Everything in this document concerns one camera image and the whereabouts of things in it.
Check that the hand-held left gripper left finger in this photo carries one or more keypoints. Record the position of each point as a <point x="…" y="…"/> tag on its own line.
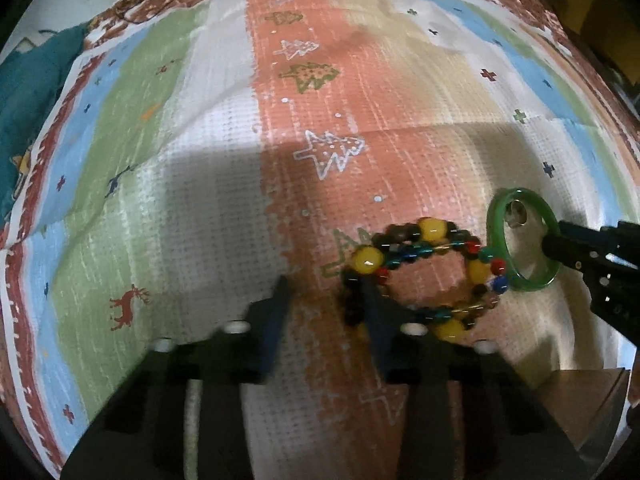
<point x="272" y="322"/>

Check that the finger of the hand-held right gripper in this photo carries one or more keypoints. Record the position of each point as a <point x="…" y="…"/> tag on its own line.
<point x="575" y="252"/>
<point x="595" y="237"/>

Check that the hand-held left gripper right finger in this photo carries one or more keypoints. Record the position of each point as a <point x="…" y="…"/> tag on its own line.
<point x="376" y="322"/>

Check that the green jade bangle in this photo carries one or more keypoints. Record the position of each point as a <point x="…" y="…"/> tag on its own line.
<point x="495" y="225"/>

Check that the brown cardboard box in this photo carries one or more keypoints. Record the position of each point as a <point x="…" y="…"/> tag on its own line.
<point x="585" y="400"/>

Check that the striped printed mat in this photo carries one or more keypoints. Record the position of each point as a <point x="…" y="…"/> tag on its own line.
<point x="200" y="160"/>

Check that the teal pillow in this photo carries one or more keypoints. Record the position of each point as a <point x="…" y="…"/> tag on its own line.
<point x="30" y="85"/>

